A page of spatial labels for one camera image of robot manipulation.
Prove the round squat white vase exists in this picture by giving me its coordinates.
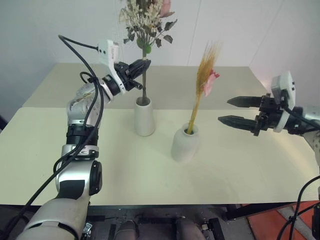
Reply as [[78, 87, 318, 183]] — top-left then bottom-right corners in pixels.
[[170, 122, 202, 163]]

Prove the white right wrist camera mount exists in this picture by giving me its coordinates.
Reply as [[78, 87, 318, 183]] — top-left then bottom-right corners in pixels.
[[270, 70, 297, 133]]

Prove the white and pink flower bouquet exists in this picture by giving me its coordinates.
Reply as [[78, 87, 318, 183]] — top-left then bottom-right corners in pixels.
[[118, 0, 179, 105]]

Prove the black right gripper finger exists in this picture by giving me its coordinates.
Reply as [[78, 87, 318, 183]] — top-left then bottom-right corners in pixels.
[[226, 95, 263, 109], [217, 115, 258, 133]]

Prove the tall slim white vase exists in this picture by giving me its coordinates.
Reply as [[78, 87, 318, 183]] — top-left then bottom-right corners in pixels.
[[133, 96, 157, 137]]

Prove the dark rounded shape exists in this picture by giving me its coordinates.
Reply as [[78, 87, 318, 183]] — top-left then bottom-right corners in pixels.
[[116, 219, 140, 240]]

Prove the black table frame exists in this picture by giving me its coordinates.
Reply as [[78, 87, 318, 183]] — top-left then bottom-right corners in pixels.
[[0, 200, 309, 240]]

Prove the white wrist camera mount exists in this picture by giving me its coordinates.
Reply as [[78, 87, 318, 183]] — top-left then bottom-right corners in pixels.
[[97, 39, 126, 95], [270, 70, 297, 133]]

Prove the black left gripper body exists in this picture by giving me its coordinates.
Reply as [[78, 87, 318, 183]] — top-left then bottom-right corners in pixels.
[[114, 61, 144, 92]]

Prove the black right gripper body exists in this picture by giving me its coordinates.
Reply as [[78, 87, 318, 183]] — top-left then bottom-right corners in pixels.
[[253, 92, 286, 137]]

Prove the black furniture piece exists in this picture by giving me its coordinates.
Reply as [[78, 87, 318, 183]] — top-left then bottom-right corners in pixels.
[[0, 107, 9, 131]]

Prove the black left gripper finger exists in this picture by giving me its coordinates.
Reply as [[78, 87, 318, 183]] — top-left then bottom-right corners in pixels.
[[129, 58, 152, 72], [130, 64, 151, 78]]

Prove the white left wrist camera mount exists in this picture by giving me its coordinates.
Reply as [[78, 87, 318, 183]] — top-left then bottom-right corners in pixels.
[[97, 39, 126, 95]]

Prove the yellow wheat bouquet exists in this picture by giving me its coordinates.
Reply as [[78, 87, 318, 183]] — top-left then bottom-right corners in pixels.
[[187, 40, 224, 135]]

